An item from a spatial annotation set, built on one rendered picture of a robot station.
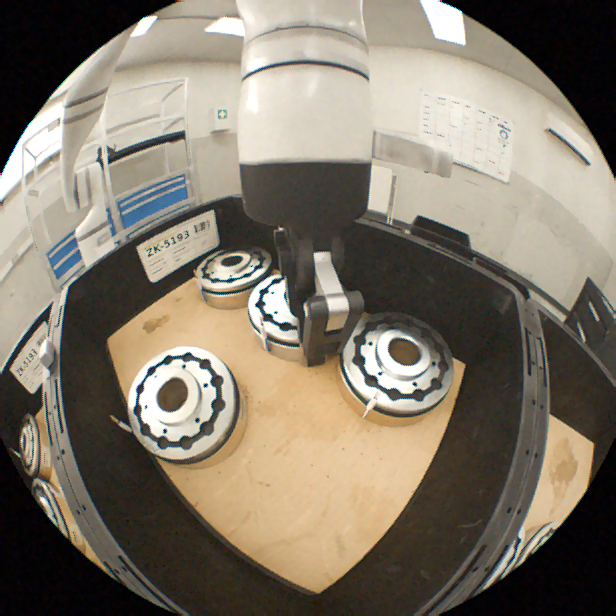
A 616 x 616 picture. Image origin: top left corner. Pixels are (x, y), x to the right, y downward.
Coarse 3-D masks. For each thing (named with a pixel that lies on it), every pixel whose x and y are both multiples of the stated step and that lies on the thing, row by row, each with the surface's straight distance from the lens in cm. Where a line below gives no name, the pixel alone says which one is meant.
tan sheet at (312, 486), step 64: (192, 320) 28; (128, 384) 27; (256, 384) 20; (320, 384) 20; (256, 448) 18; (320, 448) 18; (384, 448) 18; (256, 512) 18; (320, 512) 17; (384, 512) 18; (320, 576) 19
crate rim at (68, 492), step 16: (48, 304) 33; (32, 320) 36; (48, 336) 25; (48, 368) 20; (48, 384) 19; (48, 400) 18; (48, 416) 17; (48, 432) 17; (64, 480) 14; (64, 496) 15; (80, 512) 13; (80, 528) 14; (96, 544) 13; (112, 560) 13; (112, 576) 14
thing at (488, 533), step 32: (160, 224) 31; (352, 224) 22; (448, 256) 20; (64, 288) 32; (512, 288) 21; (64, 320) 24; (64, 384) 17; (64, 416) 15; (64, 448) 14; (512, 448) 12; (512, 480) 11; (96, 512) 12; (480, 544) 10; (128, 576) 12; (448, 576) 11; (416, 608) 11
